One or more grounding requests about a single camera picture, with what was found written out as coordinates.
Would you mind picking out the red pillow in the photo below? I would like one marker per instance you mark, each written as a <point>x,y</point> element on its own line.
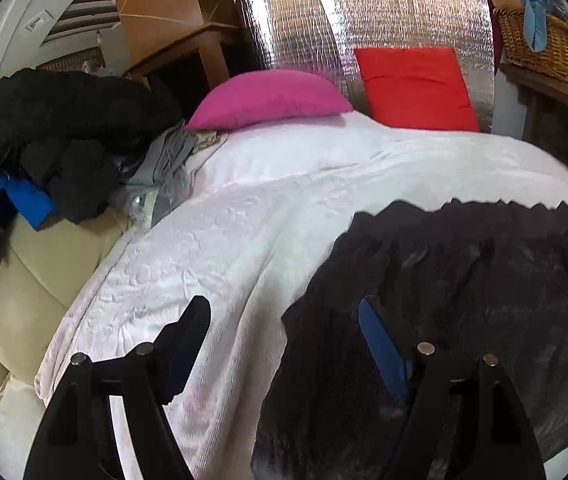
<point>414,87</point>

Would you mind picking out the light blue cloth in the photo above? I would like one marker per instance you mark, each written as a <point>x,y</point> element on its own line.
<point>539,5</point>

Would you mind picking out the silver foil mat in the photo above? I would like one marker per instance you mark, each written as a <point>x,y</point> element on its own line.
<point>314,25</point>

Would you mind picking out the wooden cabinet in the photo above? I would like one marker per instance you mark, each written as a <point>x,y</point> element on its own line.
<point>173,15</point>

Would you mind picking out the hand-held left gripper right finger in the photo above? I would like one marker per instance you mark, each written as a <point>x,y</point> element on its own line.
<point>384,347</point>

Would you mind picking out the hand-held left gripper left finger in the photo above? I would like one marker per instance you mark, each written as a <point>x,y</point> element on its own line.
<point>188,340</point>

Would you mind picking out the white textured blanket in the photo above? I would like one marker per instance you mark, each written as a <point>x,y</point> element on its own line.
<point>244,230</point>

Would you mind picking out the pink pillow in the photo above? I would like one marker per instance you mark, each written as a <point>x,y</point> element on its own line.
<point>269,97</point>

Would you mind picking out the black padded jacket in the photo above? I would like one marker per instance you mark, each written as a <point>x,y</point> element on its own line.
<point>464,320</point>

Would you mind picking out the black clothes pile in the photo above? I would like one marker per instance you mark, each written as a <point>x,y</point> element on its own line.
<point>63,130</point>

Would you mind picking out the wooden shelf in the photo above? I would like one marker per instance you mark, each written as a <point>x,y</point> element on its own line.
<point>559,100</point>

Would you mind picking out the wicker basket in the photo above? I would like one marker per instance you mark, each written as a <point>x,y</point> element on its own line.
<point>544,42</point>

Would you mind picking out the grey garment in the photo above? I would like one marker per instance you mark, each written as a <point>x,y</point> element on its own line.
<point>163,165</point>

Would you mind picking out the beige leather sofa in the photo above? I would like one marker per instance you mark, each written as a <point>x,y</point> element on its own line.
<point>38,270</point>

